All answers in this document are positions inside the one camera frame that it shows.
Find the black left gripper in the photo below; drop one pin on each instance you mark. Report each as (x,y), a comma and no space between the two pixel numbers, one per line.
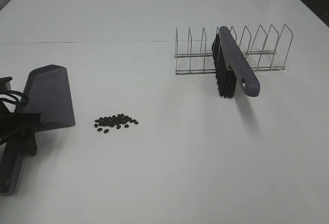
(13,123)

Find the grey plastic dustpan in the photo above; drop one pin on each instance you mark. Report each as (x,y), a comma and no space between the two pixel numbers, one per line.
(49,94)

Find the pile of coffee beans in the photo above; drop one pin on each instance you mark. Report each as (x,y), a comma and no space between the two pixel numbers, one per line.
(105,123)

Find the grey hand brush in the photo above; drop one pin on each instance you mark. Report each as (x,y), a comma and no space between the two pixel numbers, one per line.
(231,67)

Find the metal wire rack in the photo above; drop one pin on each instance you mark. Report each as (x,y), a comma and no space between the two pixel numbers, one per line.
(266,49)

